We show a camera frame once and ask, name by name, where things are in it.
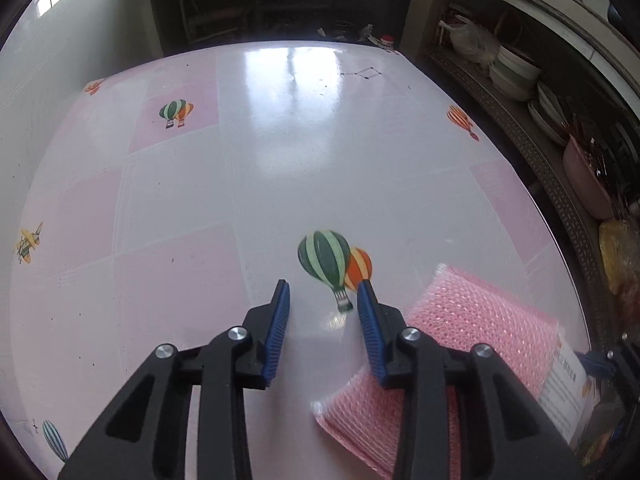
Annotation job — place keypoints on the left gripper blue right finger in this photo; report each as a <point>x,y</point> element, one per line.
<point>504,432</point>

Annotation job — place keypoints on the white plastic bag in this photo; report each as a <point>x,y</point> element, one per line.
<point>473,42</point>

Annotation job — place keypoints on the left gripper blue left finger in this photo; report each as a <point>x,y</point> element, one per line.
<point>141,434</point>

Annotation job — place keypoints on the pink plastic basin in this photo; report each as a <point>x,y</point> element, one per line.
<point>585,184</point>

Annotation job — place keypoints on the pink mesh sponge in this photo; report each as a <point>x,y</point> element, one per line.
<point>459,310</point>

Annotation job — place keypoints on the stack of bowls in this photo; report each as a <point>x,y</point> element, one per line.
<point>514,73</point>

